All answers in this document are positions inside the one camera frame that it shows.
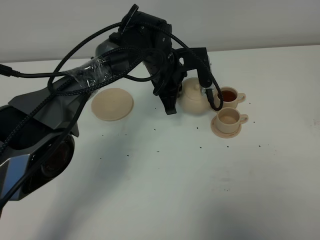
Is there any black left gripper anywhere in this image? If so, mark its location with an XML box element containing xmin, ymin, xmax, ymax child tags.
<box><xmin>109</xmin><ymin>11</ymin><xmax>186</xmax><ymax>115</ymax></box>

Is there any beige ceramic teapot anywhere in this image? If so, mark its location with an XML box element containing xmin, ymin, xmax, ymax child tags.
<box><xmin>177</xmin><ymin>77</ymin><xmax>211</xmax><ymax>115</ymax></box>

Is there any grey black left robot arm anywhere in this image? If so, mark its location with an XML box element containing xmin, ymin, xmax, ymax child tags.
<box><xmin>0</xmin><ymin>10</ymin><xmax>185</xmax><ymax>205</ymax></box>

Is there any beige teapot saucer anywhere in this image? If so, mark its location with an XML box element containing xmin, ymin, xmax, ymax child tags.
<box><xmin>91</xmin><ymin>88</ymin><xmax>134</xmax><ymax>122</ymax></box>

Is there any far beige cup saucer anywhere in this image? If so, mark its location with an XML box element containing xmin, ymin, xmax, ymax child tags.
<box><xmin>209</xmin><ymin>92</ymin><xmax>240</xmax><ymax>112</ymax></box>

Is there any beige cup saucer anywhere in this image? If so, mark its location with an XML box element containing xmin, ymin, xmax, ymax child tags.
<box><xmin>209</xmin><ymin>92</ymin><xmax>240</xmax><ymax>112</ymax></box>
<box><xmin>210</xmin><ymin>116</ymin><xmax>242</xmax><ymax>139</ymax></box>

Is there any near beige cup saucer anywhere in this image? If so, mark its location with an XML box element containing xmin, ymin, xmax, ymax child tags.
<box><xmin>210</xmin><ymin>116</ymin><xmax>242</xmax><ymax>139</ymax></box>

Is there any far beige teacup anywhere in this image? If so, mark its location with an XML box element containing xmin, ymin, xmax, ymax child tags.
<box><xmin>221</xmin><ymin>86</ymin><xmax>246</xmax><ymax>109</ymax></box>

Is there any beige teacup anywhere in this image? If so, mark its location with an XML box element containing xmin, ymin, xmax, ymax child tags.
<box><xmin>216</xmin><ymin>107</ymin><xmax>249</xmax><ymax>133</ymax></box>
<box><xmin>221</xmin><ymin>86</ymin><xmax>246</xmax><ymax>109</ymax></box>

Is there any near beige teacup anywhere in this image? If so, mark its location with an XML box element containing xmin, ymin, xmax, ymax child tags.
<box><xmin>216</xmin><ymin>107</ymin><xmax>249</xmax><ymax>133</ymax></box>

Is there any black braided camera cable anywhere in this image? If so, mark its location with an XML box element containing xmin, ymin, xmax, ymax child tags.
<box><xmin>0</xmin><ymin>3</ymin><xmax>225</xmax><ymax>208</ymax></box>

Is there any black loose plug cable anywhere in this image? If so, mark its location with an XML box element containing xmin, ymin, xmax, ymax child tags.
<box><xmin>0</xmin><ymin>48</ymin><xmax>173</xmax><ymax>88</ymax></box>

